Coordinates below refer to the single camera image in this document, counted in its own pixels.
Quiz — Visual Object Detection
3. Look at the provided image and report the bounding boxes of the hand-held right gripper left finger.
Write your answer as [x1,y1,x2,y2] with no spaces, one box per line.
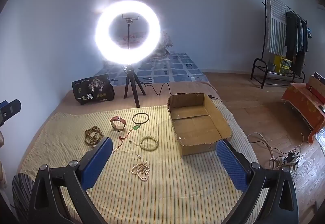
[28,136,113,224]

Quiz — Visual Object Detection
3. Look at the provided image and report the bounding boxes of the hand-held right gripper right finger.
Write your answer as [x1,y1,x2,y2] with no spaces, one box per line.
[216,139,299,224]

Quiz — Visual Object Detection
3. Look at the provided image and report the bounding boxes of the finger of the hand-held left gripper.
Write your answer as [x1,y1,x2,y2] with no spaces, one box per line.
[0,99,22,127]

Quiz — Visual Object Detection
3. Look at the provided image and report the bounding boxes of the brown wooden bead bracelet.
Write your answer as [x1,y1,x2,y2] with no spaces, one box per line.
[84,126,104,148]

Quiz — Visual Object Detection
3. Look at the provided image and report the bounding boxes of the red strap wristwatch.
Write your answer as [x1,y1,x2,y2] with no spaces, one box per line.
[110,116,127,132]

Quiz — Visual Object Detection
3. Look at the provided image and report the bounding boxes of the pale green bead bracelet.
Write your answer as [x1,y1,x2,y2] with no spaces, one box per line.
[139,136,158,150]

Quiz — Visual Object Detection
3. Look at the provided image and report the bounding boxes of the green pendant red cord necklace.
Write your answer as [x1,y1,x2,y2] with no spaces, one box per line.
[113,124,141,155]

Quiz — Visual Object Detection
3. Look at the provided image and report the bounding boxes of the white power strip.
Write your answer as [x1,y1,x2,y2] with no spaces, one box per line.
[275,153,300,171]

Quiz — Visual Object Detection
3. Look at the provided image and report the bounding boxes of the yellow striped cloth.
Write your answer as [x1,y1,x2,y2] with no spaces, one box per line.
[16,100,270,224]

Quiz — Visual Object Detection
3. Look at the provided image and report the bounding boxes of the black printed bag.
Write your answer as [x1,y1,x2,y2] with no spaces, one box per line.
[72,77,115,105]

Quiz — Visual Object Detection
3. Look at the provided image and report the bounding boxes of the black bangle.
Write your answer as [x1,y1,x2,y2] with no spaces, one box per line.
[132,113,149,124]

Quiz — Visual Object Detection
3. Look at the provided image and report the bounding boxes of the person's striped pants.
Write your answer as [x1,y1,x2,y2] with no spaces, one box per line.
[11,173,35,224]

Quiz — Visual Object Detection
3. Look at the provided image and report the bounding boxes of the brown blanket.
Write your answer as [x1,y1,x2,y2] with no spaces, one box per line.
[57,81,221,113]

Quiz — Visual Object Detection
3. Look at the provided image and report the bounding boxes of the black tripod stand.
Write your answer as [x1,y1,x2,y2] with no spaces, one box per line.
[123,64,147,108]

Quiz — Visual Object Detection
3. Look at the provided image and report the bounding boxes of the orange cloth covered table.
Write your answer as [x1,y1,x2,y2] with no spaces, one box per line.
[281,82,325,143]

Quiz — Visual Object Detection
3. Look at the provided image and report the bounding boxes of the black clothes rack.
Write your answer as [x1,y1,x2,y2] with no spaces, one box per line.
[251,0,309,89]

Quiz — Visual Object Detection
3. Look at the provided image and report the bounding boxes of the blue patterned bed sheet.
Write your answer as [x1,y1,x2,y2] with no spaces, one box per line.
[94,52,207,86]

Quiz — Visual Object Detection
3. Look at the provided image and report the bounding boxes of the yellow crate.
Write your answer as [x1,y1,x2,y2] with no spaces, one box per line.
[274,55,292,74]

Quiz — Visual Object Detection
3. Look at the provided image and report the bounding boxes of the red flat box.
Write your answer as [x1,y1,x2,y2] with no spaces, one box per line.
[307,84,325,104]

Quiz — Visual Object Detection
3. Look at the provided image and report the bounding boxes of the tan cardboard box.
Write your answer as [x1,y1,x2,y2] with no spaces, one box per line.
[306,72,325,97]

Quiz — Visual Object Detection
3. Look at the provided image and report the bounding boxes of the folded floral quilt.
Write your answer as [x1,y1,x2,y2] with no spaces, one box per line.
[119,31,174,57]

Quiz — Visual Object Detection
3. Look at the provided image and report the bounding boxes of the dark hanging clothes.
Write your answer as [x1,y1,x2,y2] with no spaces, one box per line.
[284,9,309,76]

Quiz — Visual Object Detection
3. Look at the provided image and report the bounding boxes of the striped hanging cloth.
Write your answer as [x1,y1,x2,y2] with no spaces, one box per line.
[266,0,287,54]

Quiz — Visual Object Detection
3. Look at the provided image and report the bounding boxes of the black phone holder clamp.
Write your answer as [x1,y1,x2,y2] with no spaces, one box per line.
[122,13,140,49]

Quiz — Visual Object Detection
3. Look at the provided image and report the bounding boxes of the floor cables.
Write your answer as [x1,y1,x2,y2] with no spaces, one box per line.
[247,133,305,171]

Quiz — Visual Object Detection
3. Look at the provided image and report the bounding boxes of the white bead bracelet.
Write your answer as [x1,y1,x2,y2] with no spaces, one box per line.
[131,161,150,181]

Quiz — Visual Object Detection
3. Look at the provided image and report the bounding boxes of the black ring light cable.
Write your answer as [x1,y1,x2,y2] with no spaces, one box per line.
[141,82,221,100]

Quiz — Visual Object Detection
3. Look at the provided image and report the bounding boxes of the white ring light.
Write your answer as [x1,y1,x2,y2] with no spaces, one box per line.
[94,0,161,65]

